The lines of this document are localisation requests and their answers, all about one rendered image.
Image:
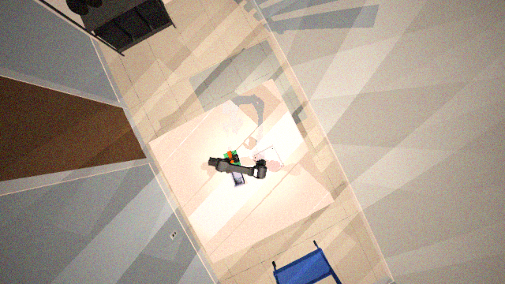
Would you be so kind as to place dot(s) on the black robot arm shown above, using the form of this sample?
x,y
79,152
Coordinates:
x,y
223,165

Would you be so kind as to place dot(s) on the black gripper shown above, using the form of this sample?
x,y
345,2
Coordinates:
x,y
235,158

